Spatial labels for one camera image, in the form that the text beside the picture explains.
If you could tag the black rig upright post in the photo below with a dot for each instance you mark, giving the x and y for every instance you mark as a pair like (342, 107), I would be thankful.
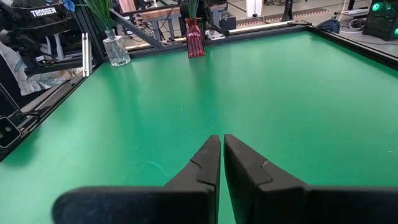
(85, 21)

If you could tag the black computer tower green light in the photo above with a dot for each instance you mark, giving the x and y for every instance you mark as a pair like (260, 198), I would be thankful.
(382, 21)

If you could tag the green table mat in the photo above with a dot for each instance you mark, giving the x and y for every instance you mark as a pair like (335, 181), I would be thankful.
(248, 93)

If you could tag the white power strip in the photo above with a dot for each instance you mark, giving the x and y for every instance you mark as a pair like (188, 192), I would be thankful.
(351, 12)

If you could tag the long silver bracket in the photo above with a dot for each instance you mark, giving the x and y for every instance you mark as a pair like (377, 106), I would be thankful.
(86, 54)

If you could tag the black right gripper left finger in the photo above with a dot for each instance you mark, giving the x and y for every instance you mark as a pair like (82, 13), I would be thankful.
(192, 202)

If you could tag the black table-level camera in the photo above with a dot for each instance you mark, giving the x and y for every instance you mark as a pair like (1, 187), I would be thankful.
(9, 132)

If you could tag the wooden workbench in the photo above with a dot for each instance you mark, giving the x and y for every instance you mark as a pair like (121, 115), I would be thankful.
(161, 13)

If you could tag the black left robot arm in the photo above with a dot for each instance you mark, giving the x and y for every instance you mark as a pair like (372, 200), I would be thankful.
(43, 12)

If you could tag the clear glass vase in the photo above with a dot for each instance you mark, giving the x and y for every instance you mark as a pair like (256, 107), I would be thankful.
(116, 49)

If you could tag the dark red vase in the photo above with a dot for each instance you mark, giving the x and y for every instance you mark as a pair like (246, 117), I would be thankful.
(195, 40)

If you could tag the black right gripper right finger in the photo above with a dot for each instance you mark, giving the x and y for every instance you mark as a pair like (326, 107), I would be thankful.
(248, 193)

